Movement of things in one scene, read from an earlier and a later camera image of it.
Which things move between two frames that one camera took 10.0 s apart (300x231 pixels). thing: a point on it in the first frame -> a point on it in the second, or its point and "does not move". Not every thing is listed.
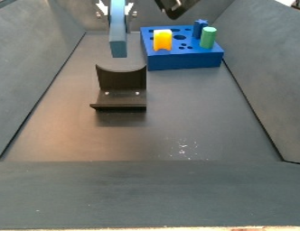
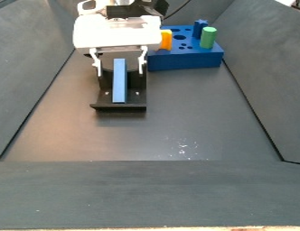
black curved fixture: [122, 90] does not move
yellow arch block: [162, 39] does not move
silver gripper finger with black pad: [130, 15] -> [142, 61]
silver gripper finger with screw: [103, 12] -> [95, 62]
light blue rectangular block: [118, 38] -> [118, 80]
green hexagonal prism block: [207, 33] does not move
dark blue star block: [198, 25] does not move
